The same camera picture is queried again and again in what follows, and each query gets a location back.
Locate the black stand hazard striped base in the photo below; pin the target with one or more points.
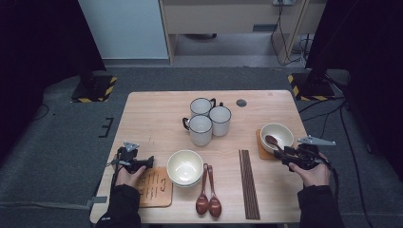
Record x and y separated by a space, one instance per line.
95 91
316 91

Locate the black floor tape mark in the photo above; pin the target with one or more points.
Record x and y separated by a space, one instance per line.
109 126

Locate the cream ceramic bowl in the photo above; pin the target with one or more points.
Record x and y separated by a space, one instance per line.
282 131
190 185
185 166

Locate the white mug black rim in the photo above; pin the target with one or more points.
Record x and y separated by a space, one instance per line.
200 106
200 133
220 125

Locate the grey tape strip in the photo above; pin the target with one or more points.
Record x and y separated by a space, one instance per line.
96 201

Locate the person's right hand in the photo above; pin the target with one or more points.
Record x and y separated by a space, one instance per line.
315 177

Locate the row of brown chopsticks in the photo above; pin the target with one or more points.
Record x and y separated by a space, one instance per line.
248 186

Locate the carved wooden coaster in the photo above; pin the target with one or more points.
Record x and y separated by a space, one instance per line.
261 153
164 196

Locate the person's left hand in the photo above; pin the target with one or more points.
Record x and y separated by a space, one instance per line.
128 179

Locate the reddish brown wooden spoon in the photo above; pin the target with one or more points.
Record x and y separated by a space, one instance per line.
271 140
202 204
214 207

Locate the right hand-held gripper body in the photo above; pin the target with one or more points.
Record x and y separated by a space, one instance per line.
307 156

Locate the dark round table grommet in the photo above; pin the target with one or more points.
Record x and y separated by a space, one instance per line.
241 103

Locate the pale partition panel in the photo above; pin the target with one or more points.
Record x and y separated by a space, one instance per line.
126 28

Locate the white power socket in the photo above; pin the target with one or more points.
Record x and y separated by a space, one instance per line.
283 2

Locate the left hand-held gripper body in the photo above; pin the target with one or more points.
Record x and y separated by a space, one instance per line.
130 158

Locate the black curtain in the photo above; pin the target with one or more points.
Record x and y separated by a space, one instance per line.
374 63
31 47

